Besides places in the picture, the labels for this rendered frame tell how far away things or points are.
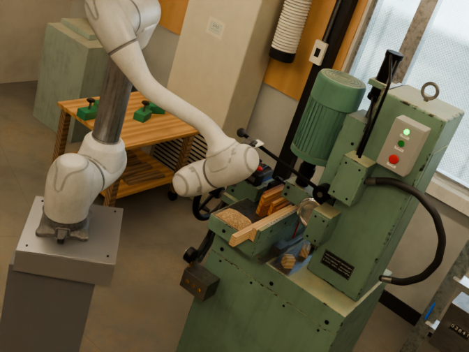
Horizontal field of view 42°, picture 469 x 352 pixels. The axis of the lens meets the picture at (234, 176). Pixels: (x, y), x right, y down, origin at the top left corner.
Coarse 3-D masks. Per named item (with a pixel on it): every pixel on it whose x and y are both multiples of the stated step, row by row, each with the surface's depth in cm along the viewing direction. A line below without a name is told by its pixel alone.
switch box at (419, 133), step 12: (396, 120) 183; (408, 120) 184; (396, 132) 184; (420, 132) 180; (384, 144) 188; (396, 144) 185; (408, 144) 183; (420, 144) 182; (384, 156) 188; (408, 156) 184; (396, 168) 187; (408, 168) 186
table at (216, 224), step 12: (228, 204) 239; (240, 204) 229; (252, 204) 232; (216, 216) 217; (252, 216) 224; (264, 216) 227; (216, 228) 217; (228, 228) 214; (288, 228) 228; (228, 240) 215; (264, 240) 213; (276, 240) 223; (252, 252) 210
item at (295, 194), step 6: (288, 180) 228; (294, 180) 229; (288, 186) 227; (294, 186) 226; (300, 186) 226; (282, 192) 230; (288, 192) 228; (294, 192) 227; (300, 192) 225; (306, 192) 224; (312, 192) 225; (288, 198) 229; (294, 198) 227; (300, 198) 226; (294, 204) 231
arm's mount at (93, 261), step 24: (96, 216) 228; (120, 216) 232; (24, 240) 207; (48, 240) 210; (72, 240) 213; (96, 240) 216; (24, 264) 205; (48, 264) 206; (72, 264) 207; (96, 264) 208
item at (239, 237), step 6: (282, 210) 226; (270, 216) 220; (258, 222) 214; (246, 228) 208; (252, 228) 209; (234, 234) 202; (240, 234) 203; (246, 234) 206; (234, 240) 201; (240, 240) 205; (234, 246) 203
